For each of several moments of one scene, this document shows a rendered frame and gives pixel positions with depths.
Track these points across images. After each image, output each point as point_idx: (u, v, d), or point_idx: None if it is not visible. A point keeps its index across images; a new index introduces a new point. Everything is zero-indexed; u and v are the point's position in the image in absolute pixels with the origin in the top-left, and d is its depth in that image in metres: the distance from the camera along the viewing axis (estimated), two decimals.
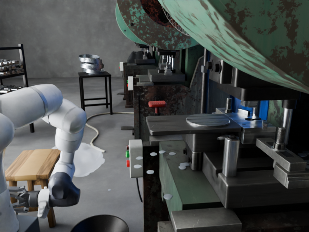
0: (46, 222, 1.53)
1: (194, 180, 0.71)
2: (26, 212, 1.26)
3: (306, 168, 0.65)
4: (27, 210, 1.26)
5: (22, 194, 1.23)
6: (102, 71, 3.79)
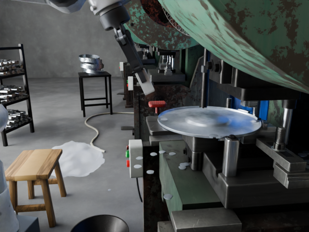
0: (46, 222, 1.53)
1: (194, 180, 0.71)
2: None
3: (306, 168, 0.65)
4: None
5: None
6: (102, 71, 3.79)
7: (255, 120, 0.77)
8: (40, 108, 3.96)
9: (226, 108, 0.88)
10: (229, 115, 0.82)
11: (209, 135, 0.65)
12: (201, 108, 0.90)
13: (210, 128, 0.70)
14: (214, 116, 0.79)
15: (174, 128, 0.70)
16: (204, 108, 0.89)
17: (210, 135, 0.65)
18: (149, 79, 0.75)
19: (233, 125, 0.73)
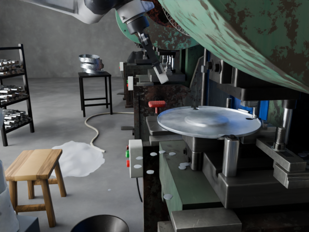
0: (46, 222, 1.53)
1: (194, 180, 0.71)
2: None
3: (306, 168, 0.65)
4: None
5: (146, 38, 0.90)
6: (102, 71, 3.79)
7: None
8: (40, 108, 3.96)
9: (162, 112, 0.83)
10: (182, 113, 0.84)
11: None
12: (161, 122, 0.75)
13: (231, 119, 0.78)
14: (199, 116, 0.79)
15: (248, 130, 0.69)
16: (163, 121, 0.76)
17: None
18: (164, 71, 0.97)
19: (214, 113, 0.84)
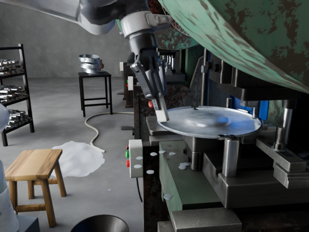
0: (46, 222, 1.53)
1: (194, 180, 0.71)
2: (163, 60, 0.77)
3: (306, 168, 0.65)
4: (160, 60, 0.77)
5: (142, 63, 0.70)
6: (102, 71, 3.79)
7: None
8: (40, 108, 3.96)
9: (260, 125, 0.71)
10: (236, 127, 0.71)
11: None
12: (250, 118, 0.79)
13: (182, 120, 0.76)
14: (215, 120, 0.75)
15: (174, 112, 0.85)
16: (249, 118, 0.78)
17: None
18: (165, 108, 0.73)
19: (198, 127, 0.71)
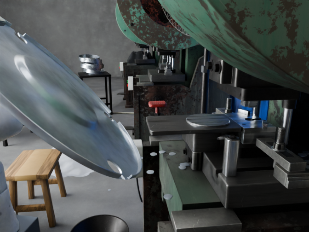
0: (46, 222, 1.53)
1: (194, 180, 0.71)
2: None
3: (306, 168, 0.65)
4: None
5: None
6: (102, 71, 3.79)
7: None
8: None
9: (72, 151, 0.23)
10: (38, 106, 0.26)
11: None
12: None
13: (36, 59, 0.38)
14: (59, 92, 0.32)
15: (75, 81, 0.46)
16: None
17: None
18: None
19: (6, 49, 0.31)
